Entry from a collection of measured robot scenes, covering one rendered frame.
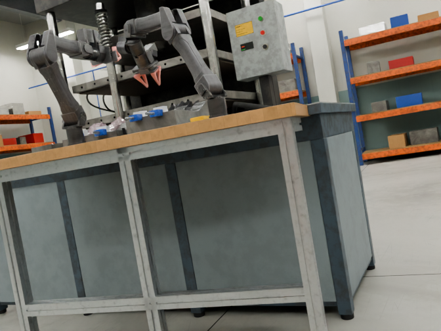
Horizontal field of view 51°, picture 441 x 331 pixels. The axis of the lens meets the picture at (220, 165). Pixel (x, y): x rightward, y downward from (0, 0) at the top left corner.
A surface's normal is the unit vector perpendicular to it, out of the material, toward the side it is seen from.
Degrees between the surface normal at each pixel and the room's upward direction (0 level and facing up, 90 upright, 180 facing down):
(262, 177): 90
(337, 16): 90
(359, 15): 90
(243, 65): 90
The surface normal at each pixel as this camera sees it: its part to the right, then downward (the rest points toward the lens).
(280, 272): -0.44, 0.11
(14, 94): 0.90, -0.14
